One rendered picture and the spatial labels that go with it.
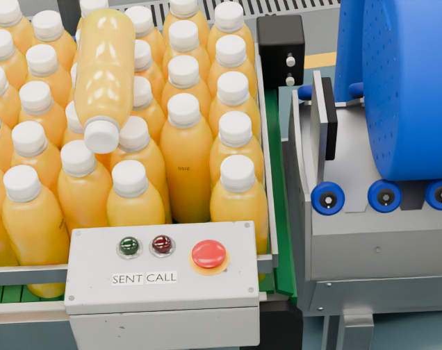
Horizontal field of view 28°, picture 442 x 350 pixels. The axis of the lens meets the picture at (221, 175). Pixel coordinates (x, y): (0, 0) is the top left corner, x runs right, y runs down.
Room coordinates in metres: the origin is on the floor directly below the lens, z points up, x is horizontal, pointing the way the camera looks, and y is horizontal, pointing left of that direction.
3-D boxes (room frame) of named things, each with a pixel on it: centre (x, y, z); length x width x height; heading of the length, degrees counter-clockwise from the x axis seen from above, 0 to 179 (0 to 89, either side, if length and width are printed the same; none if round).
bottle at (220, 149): (0.74, -0.02, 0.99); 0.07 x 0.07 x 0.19
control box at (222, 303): (0.54, 0.07, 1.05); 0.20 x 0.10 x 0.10; 89
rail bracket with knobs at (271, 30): (1.03, -0.10, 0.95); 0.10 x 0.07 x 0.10; 179
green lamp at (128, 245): (0.56, 0.10, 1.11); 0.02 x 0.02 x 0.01
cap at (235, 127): (0.74, -0.02, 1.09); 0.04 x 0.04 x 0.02
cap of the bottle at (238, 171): (0.67, -0.02, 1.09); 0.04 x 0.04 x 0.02
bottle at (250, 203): (0.67, -0.02, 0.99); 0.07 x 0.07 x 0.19
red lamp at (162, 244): (0.56, 0.07, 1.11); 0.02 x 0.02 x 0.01
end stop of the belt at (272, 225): (0.83, -0.06, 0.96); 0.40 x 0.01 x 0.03; 179
